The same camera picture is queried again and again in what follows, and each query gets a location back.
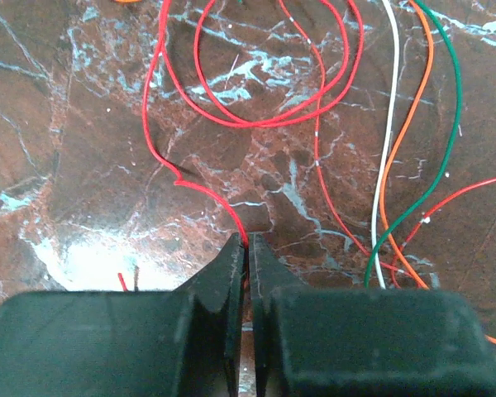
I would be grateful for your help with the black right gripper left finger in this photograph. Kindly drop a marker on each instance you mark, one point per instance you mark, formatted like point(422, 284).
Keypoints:
point(184, 342)

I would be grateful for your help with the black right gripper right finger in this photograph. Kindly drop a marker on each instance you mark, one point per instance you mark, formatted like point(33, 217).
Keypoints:
point(362, 342)

